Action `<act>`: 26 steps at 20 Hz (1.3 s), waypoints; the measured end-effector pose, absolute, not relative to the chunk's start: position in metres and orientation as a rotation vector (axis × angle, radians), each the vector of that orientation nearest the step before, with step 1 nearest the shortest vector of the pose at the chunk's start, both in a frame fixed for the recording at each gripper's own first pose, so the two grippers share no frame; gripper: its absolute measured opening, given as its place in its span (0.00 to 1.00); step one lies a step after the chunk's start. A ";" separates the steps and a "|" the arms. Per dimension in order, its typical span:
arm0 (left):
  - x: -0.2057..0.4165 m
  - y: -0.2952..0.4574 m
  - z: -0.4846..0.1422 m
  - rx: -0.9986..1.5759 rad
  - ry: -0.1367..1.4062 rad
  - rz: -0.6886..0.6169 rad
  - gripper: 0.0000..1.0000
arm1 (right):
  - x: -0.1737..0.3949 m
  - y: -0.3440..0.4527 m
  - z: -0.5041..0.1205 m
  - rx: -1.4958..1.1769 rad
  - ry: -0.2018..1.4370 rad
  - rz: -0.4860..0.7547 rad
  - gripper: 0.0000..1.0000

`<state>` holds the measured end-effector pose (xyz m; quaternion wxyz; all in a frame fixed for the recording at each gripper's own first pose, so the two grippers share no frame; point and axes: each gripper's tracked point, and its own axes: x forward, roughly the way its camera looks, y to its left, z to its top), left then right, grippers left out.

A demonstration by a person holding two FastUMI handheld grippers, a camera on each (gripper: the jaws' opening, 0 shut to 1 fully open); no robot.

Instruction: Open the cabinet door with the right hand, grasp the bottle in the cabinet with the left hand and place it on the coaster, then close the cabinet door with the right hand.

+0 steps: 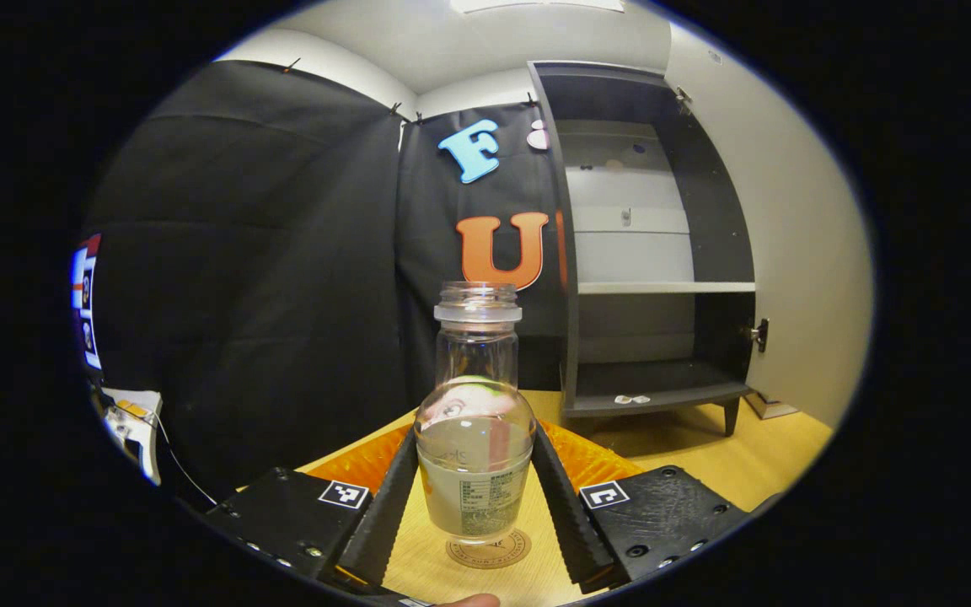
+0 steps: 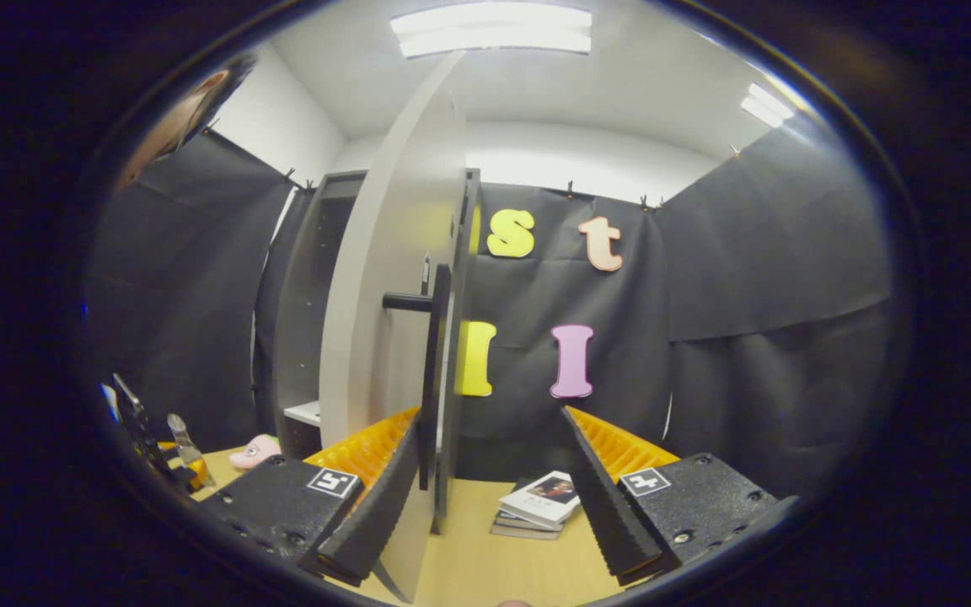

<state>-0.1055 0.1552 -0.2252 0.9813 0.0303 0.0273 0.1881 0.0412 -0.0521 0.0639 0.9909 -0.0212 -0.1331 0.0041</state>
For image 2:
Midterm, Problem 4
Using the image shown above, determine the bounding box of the small clear bottle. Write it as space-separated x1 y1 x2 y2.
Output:
167 413 207 490

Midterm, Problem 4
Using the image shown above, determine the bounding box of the black door handle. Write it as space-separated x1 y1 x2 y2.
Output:
382 263 453 492

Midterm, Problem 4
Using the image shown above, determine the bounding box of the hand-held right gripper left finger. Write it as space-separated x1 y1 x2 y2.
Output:
199 408 424 588

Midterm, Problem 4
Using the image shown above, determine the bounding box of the black backdrop cloth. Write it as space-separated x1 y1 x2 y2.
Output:
85 126 899 498

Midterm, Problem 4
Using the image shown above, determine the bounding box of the pink plush toy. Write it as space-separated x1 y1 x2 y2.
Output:
228 434 282 471

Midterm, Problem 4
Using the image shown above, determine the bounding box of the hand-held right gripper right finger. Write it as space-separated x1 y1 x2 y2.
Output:
560 406 800 587

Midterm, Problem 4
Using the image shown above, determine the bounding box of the beige cabinet door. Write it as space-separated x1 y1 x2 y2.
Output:
317 51 482 604

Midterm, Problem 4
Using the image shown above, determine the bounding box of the dark book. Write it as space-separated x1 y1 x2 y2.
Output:
490 523 562 541
494 510 566 534

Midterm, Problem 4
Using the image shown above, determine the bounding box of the white portrait cover book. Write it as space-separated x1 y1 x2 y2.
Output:
498 470 581 530

